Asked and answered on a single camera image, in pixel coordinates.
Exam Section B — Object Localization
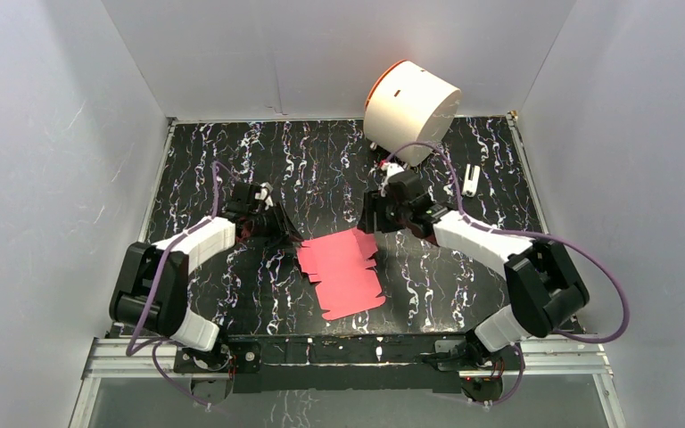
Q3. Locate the white cylindrical container orange rim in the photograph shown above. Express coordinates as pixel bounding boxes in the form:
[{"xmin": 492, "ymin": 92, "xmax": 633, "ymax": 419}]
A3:
[{"xmin": 363, "ymin": 61, "xmax": 462, "ymax": 167}]

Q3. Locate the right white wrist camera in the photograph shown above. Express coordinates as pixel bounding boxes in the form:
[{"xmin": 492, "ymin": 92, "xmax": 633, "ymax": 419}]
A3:
[{"xmin": 378, "ymin": 160, "xmax": 405, "ymax": 196}]

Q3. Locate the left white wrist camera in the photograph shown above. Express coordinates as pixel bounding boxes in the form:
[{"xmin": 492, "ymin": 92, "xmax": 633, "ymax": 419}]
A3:
[{"xmin": 255, "ymin": 182, "xmax": 274, "ymax": 210}]

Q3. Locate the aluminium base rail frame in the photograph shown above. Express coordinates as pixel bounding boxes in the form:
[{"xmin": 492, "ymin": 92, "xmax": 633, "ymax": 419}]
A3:
[{"xmin": 70, "ymin": 333, "xmax": 626, "ymax": 427}]

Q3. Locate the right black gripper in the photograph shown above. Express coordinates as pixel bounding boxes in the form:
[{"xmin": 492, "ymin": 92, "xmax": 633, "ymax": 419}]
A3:
[{"xmin": 356, "ymin": 190, "xmax": 411, "ymax": 235}]

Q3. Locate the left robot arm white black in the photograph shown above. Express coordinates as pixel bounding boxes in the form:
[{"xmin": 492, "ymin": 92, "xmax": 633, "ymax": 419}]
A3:
[{"xmin": 109, "ymin": 182, "xmax": 302, "ymax": 371}]

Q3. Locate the small white plastic clip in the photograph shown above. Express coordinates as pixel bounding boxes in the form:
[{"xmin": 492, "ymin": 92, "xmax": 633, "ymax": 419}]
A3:
[{"xmin": 461, "ymin": 164, "xmax": 481, "ymax": 197}]

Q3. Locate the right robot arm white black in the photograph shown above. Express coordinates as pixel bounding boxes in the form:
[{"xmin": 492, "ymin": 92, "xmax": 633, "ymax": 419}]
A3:
[{"xmin": 358, "ymin": 170, "xmax": 590, "ymax": 369}]

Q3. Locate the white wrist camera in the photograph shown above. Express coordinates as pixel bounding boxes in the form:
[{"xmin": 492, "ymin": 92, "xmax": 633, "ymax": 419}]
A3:
[
  {"xmin": 255, "ymin": 182, "xmax": 274, "ymax": 210},
  {"xmin": 378, "ymin": 160, "xmax": 405, "ymax": 196}
]

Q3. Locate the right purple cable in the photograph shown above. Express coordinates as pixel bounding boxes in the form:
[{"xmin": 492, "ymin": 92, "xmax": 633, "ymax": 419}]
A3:
[{"xmin": 384, "ymin": 140, "xmax": 631, "ymax": 408}]

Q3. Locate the pink paper box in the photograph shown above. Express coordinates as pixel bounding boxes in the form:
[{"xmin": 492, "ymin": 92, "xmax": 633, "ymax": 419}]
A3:
[{"xmin": 297, "ymin": 228, "xmax": 386, "ymax": 321}]

